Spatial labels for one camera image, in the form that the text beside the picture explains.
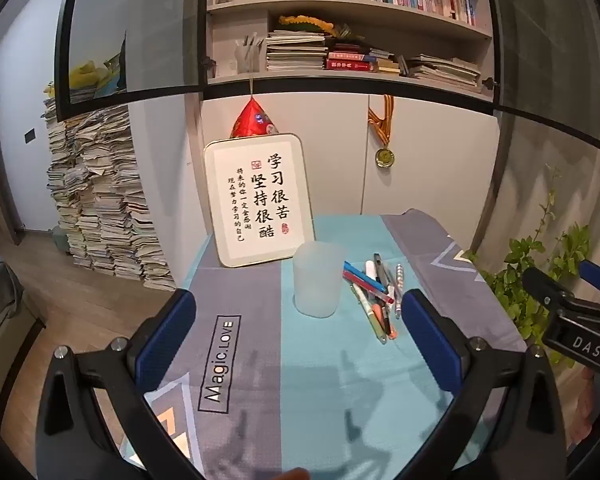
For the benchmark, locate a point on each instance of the stack of magazines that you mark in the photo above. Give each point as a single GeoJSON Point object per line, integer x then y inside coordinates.
{"type": "Point", "coordinates": [295, 52]}

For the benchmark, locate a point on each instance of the green potted plant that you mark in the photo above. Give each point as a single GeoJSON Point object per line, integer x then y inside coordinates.
{"type": "Point", "coordinates": [530, 280]}

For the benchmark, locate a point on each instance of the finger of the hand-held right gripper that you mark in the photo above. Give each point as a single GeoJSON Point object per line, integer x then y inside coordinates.
{"type": "Point", "coordinates": [597, 274]}
{"type": "Point", "coordinates": [545, 285]}

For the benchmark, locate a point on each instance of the grey patterned pen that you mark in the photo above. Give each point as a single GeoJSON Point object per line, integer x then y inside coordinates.
{"type": "Point", "coordinates": [399, 285]}

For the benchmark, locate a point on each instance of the frosted plastic cup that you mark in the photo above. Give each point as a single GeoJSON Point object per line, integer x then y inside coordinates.
{"type": "Point", "coordinates": [314, 282]}

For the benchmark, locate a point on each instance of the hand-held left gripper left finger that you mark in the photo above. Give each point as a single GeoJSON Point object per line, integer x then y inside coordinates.
{"type": "Point", "coordinates": [167, 340]}

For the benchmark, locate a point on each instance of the gold framed calligraphy sign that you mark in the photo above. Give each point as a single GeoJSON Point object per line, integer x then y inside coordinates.
{"type": "Point", "coordinates": [257, 200]}

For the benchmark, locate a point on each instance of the tall pile of papers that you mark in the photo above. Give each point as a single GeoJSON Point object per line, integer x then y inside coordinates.
{"type": "Point", "coordinates": [105, 200]}

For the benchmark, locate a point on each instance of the black pen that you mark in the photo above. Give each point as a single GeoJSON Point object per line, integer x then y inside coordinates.
{"type": "Point", "coordinates": [378, 263]}

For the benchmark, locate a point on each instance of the stack of red books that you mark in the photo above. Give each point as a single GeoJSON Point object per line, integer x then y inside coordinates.
{"type": "Point", "coordinates": [352, 62]}

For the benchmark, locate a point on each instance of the grey bookshelf cabinet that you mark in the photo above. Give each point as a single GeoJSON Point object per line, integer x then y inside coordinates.
{"type": "Point", "coordinates": [240, 15]}

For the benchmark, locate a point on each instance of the glass cabinet door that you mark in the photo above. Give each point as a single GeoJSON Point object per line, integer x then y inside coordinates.
{"type": "Point", "coordinates": [140, 30]}
{"type": "Point", "coordinates": [545, 45]}

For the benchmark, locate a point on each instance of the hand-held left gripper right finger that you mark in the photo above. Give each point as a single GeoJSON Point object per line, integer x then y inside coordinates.
{"type": "Point", "coordinates": [430, 340]}

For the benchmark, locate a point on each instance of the yellow flower garland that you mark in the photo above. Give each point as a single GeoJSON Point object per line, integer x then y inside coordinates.
{"type": "Point", "coordinates": [305, 24]}

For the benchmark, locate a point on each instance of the black wall switch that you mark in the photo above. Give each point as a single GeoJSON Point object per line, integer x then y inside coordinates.
{"type": "Point", "coordinates": [29, 136]}

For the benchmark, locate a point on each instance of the white shelf pen holder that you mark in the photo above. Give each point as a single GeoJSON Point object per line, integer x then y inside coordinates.
{"type": "Point", "coordinates": [247, 57]}

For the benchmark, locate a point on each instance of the green capped pen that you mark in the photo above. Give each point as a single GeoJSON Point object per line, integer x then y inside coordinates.
{"type": "Point", "coordinates": [367, 310]}

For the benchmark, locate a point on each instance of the red hanging pouch ornament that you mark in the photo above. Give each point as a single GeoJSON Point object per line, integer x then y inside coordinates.
{"type": "Point", "coordinates": [252, 120]}

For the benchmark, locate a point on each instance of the yellow plush toy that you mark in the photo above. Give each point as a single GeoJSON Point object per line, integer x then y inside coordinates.
{"type": "Point", "coordinates": [85, 74]}

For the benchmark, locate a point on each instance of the gold medal with striped ribbon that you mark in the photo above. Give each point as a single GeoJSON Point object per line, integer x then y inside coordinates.
{"type": "Point", "coordinates": [384, 157]}

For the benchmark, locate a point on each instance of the grey sofa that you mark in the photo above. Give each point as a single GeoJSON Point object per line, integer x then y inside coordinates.
{"type": "Point", "coordinates": [2, 330]}

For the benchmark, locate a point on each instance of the stack of pale booklets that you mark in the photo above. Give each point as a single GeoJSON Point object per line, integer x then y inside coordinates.
{"type": "Point", "coordinates": [445, 72]}

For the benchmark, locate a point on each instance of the blue grey printed tablecloth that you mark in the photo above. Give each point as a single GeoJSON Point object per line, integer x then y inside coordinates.
{"type": "Point", "coordinates": [320, 375]}

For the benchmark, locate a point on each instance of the white pen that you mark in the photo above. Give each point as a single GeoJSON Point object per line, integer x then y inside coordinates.
{"type": "Point", "coordinates": [370, 270]}

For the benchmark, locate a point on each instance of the person's right hand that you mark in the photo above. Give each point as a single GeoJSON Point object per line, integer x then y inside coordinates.
{"type": "Point", "coordinates": [586, 402]}

